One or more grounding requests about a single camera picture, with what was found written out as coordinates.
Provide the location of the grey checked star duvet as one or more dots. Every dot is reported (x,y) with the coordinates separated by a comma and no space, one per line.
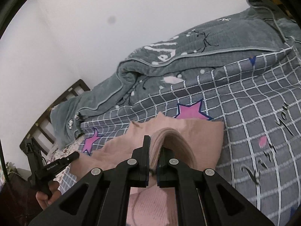
(259,103)

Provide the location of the floral bed sheet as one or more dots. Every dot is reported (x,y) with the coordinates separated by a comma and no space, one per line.
(55,153)

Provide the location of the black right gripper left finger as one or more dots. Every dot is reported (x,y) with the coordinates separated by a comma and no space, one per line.
(101,197)

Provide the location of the dark wooden headboard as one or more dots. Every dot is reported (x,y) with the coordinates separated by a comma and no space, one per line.
(41,134)

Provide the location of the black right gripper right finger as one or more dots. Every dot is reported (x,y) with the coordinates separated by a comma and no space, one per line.
(204,197)

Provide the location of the pink ribbed knit sweater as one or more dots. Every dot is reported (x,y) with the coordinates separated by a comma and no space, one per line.
(195,142)

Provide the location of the person's left hand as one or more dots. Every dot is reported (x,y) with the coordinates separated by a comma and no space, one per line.
(43,200)

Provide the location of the grey-green plush blanket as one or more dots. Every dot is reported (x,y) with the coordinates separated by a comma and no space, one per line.
(264,27)

